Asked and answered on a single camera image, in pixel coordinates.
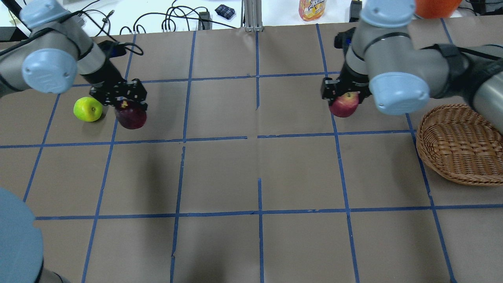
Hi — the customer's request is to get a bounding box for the black power adapter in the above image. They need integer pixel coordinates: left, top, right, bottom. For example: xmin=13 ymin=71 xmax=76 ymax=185
xmin=197 ymin=11 xmax=212 ymax=30
xmin=349 ymin=0 xmax=363 ymax=22

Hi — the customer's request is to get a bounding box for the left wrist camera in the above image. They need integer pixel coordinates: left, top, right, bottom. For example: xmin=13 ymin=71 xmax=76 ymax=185
xmin=97 ymin=40 xmax=127 ymax=59

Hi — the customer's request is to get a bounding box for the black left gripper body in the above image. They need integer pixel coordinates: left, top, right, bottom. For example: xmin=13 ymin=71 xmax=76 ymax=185
xmin=88 ymin=59 xmax=127 ymax=88

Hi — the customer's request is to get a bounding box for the dark checkered pouch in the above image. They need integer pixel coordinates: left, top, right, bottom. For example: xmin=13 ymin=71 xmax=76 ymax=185
xmin=215 ymin=5 xmax=236 ymax=20

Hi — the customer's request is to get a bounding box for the red yellow apple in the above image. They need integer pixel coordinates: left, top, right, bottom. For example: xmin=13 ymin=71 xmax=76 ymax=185
xmin=329 ymin=92 xmax=360 ymax=118

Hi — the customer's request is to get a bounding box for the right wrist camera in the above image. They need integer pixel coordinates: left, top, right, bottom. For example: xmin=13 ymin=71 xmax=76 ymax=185
xmin=334 ymin=27 xmax=356 ymax=50

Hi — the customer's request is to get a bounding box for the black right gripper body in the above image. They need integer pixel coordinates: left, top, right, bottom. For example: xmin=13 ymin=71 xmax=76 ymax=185
xmin=335 ymin=61 xmax=371 ymax=103

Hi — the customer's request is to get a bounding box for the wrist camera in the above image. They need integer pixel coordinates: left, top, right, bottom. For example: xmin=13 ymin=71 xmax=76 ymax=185
xmin=97 ymin=40 xmax=127 ymax=59
xmin=334 ymin=27 xmax=356 ymax=50

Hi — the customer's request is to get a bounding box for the dark red apple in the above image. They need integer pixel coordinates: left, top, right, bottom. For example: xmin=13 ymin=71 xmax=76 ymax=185
xmin=114 ymin=100 xmax=147 ymax=130

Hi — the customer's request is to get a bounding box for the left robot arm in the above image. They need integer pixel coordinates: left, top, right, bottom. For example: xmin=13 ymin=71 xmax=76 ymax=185
xmin=0 ymin=0 xmax=148 ymax=283

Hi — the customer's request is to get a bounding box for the wicker basket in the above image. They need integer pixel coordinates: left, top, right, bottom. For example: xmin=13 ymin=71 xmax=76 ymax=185
xmin=416 ymin=104 xmax=503 ymax=186

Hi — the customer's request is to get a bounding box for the orange juice bottle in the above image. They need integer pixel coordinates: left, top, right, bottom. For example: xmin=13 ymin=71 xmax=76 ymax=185
xmin=298 ymin=0 xmax=326 ymax=22

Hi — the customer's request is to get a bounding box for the green apple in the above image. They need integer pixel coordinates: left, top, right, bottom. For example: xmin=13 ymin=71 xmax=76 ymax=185
xmin=73 ymin=97 xmax=103 ymax=122

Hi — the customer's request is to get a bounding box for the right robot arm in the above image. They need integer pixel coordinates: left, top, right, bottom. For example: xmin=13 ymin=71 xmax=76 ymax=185
xmin=320 ymin=0 xmax=503 ymax=131

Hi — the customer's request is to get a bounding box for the orange bucket with lid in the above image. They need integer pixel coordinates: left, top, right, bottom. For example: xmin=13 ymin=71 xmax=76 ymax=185
xmin=415 ymin=0 xmax=462 ymax=18

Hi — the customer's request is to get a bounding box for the aluminium frame post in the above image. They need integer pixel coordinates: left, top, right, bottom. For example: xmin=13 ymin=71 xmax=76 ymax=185
xmin=241 ymin=0 xmax=264 ymax=32

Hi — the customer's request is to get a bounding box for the black cable bundle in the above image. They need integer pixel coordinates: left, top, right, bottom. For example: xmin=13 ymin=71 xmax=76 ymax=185
xmin=120 ymin=0 xmax=240 ymax=35

